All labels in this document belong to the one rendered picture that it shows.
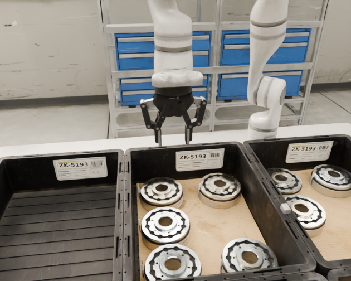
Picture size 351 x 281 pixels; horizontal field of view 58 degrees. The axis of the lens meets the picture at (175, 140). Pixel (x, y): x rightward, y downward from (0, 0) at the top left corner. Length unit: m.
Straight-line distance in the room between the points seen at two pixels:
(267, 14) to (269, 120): 0.31
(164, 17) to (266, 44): 0.37
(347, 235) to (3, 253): 0.71
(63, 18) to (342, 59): 3.01
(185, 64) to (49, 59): 2.90
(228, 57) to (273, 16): 1.75
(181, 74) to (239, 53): 2.06
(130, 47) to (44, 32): 1.16
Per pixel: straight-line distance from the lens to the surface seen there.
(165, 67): 0.59
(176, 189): 0.76
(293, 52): 2.79
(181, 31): 0.58
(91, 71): 3.40
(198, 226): 0.72
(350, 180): 0.91
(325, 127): 1.54
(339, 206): 0.86
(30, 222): 0.80
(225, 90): 2.67
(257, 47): 0.90
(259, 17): 0.86
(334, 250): 0.75
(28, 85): 3.57
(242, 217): 0.75
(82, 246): 0.71
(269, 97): 0.97
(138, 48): 2.45
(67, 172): 0.83
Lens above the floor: 1.34
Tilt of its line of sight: 30 degrees down
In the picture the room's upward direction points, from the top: straight up
